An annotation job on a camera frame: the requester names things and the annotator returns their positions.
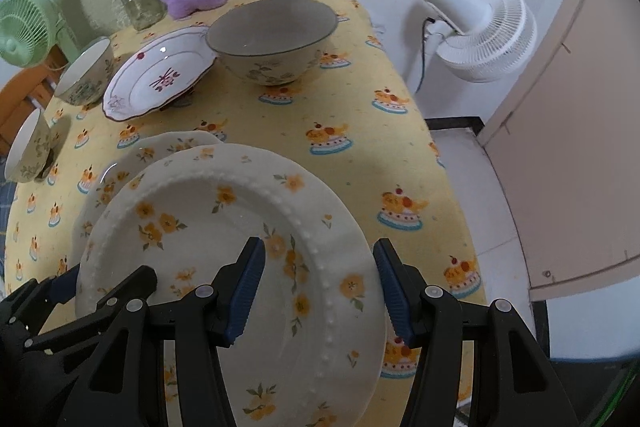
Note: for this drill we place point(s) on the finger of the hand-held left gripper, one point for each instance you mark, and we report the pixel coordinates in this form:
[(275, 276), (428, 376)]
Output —
[(137, 282), (62, 288)]

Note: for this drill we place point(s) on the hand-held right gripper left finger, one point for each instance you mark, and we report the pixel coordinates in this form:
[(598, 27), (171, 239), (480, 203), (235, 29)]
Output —
[(247, 292)]

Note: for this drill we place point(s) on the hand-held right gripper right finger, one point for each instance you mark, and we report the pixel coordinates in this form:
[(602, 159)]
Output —
[(395, 292)]

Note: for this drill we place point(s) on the yellow floral white plate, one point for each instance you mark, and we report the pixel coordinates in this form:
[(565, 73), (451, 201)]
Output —
[(115, 177), (210, 227)]

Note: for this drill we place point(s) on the purple rimmed white plate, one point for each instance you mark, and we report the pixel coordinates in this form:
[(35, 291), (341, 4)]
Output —
[(150, 62)]

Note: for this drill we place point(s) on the large grey bowl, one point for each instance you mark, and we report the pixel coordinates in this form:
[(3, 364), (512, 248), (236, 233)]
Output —
[(270, 27)]

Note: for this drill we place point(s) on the blue plaid cloth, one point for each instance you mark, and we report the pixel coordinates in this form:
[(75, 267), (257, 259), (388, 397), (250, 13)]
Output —
[(6, 207)]

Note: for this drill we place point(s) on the small floral bowl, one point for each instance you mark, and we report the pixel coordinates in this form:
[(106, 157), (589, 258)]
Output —
[(32, 152), (85, 77)]

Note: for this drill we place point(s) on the yellow printed tablecloth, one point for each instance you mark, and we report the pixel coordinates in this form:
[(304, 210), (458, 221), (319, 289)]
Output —
[(350, 107)]

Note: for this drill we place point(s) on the wooden chair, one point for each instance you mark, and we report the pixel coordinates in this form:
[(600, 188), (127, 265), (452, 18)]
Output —
[(15, 92)]

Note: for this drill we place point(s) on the beige door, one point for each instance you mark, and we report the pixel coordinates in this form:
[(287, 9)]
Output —
[(575, 132)]

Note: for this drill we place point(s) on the green desk fan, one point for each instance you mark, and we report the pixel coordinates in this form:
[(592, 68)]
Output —
[(25, 22)]

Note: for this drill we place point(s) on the white standing fan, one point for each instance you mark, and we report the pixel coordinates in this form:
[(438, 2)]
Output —
[(490, 27)]

